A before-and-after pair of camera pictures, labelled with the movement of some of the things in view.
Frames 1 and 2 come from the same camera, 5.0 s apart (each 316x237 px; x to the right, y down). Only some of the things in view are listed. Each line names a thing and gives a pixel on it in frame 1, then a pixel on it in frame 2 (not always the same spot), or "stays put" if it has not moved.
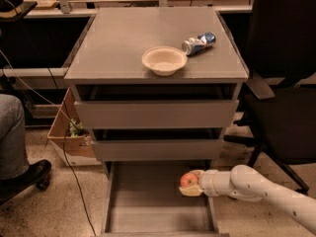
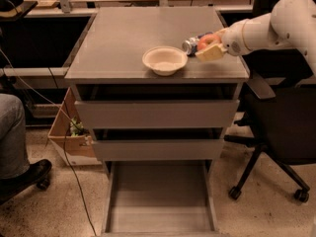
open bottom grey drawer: (143, 198) stays put
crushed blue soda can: (197, 42) stays put
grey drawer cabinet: (157, 87) stays put
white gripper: (208, 183) → (233, 39)
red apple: (189, 179) → (208, 40)
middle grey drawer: (159, 150) stays put
